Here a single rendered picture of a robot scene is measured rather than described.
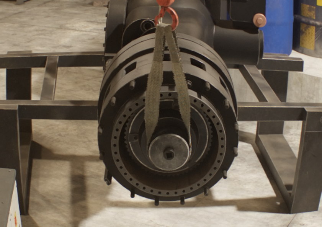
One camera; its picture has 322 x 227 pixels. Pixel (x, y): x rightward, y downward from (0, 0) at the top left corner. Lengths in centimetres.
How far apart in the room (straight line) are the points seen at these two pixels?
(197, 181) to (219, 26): 150
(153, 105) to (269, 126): 246
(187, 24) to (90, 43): 378
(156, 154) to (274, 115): 134
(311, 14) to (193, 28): 223
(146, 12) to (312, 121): 105
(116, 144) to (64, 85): 340
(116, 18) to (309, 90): 181
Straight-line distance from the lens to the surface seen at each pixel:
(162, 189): 281
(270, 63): 481
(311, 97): 531
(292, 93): 535
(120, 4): 410
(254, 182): 451
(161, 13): 252
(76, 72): 646
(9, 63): 469
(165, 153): 265
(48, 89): 402
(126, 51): 307
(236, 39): 411
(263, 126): 502
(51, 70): 435
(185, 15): 382
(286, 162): 462
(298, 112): 394
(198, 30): 363
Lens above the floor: 188
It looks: 19 degrees down
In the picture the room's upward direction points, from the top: 3 degrees clockwise
